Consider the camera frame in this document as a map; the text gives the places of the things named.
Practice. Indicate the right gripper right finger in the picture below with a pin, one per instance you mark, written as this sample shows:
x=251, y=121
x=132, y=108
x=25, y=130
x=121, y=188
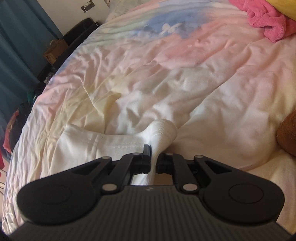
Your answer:
x=176, y=166

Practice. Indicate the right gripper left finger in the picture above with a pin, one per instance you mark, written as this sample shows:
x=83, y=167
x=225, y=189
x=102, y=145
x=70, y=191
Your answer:
x=124, y=169

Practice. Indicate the cream white garment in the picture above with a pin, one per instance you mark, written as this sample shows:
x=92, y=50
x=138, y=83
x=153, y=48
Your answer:
x=76, y=146

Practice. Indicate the pile of clothes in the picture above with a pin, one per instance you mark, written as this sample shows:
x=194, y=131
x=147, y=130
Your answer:
x=19, y=118

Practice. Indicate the person's right hand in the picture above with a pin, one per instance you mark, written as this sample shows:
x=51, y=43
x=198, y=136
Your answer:
x=286, y=134

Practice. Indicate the pastel tie-dye bed duvet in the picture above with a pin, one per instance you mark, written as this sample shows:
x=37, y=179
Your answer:
x=198, y=64

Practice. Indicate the brown paper bag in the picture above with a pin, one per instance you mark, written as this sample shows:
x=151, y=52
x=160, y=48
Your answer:
x=54, y=50

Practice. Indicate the black sofa chair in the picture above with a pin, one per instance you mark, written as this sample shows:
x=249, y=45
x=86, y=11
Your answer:
x=73, y=38

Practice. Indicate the teal curtain right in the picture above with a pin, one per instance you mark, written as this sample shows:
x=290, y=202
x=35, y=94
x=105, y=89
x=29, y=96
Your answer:
x=25, y=31

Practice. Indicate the pink towel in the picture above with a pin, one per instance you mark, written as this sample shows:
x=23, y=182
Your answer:
x=277, y=18

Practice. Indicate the wall socket plate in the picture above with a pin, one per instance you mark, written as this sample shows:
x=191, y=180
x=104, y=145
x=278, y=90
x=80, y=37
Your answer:
x=87, y=6

